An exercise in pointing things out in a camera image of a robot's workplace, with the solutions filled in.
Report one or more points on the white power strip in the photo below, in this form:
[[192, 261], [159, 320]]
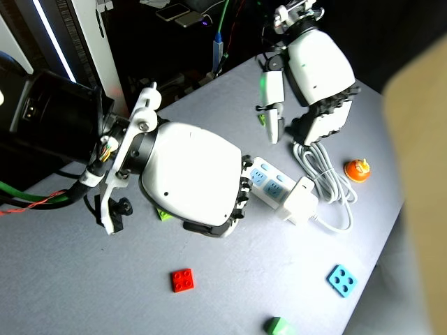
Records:
[[276, 176]]

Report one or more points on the white power adapter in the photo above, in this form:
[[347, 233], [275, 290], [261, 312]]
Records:
[[300, 202]]

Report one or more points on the lime green stud brick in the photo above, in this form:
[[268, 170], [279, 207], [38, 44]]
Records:
[[262, 120], [162, 214]]

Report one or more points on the red stud brick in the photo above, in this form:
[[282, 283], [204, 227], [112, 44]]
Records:
[[182, 281]]

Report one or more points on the blue USB plug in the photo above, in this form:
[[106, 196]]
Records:
[[218, 49]]

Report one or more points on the grey table cloth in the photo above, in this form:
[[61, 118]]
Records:
[[87, 279]]

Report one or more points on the white cabinet panel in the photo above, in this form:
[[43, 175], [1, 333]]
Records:
[[101, 52]]

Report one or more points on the grey flat device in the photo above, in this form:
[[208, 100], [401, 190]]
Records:
[[188, 20]]

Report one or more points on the orange toy fruit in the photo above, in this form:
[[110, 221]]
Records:
[[354, 174]]

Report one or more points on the smartphone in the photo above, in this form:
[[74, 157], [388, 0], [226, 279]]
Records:
[[171, 12]]

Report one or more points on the green cube with letter Y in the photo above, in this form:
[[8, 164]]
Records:
[[277, 326]]

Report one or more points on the blue four-hole block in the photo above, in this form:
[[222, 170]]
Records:
[[343, 280]]

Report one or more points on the white LED light strip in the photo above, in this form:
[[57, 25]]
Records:
[[52, 38]]

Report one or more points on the beige cardboard panel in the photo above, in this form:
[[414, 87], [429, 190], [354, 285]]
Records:
[[419, 174]]

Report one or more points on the white frame post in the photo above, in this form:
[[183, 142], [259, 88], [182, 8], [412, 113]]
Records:
[[10, 38]]

